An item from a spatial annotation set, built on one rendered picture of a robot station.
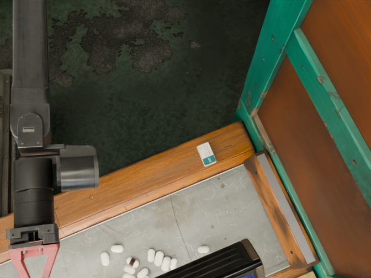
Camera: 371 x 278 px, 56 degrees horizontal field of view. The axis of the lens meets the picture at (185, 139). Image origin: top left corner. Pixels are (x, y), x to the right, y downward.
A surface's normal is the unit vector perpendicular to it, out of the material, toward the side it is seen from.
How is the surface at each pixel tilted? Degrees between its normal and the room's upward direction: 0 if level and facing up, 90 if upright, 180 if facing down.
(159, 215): 0
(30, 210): 12
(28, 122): 20
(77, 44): 0
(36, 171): 36
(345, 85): 90
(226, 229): 0
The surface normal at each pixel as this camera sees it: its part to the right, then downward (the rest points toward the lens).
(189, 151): -0.04, -0.25
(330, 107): -0.93, 0.37
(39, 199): 0.57, -0.30
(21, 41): 0.25, -0.29
